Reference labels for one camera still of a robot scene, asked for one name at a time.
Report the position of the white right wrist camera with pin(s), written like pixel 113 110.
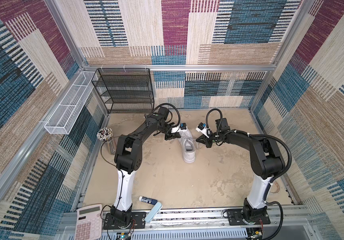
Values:
pixel 203 128

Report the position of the black wire mesh shelf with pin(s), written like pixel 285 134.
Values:
pixel 125 90

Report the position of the white leather sneaker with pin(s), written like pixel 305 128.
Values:
pixel 188 146

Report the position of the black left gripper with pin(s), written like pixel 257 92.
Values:
pixel 171 136

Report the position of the cup of coloured pencils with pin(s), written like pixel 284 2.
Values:
pixel 106 136

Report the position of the white wire mesh basket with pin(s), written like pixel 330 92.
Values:
pixel 67 112

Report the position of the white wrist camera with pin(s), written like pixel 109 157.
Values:
pixel 203 128
pixel 181 128

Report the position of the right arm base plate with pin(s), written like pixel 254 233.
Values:
pixel 241 217

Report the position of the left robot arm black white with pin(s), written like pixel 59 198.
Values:
pixel 164 119

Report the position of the clear tape roll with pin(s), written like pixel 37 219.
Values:
pixel 275 188

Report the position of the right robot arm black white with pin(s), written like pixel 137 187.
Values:
pixel 265 158

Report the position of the pink desk calculator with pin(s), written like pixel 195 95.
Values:
pixel 89 223

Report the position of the blue white glue stick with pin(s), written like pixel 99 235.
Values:
pixel 148 200

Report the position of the light blue eraser block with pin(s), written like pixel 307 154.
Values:
pixel 153 212

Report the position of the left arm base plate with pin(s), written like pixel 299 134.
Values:
pixel 126 221

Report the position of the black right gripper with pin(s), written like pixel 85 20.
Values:
pixel 205 140

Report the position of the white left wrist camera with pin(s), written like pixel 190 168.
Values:
pixel 181 128

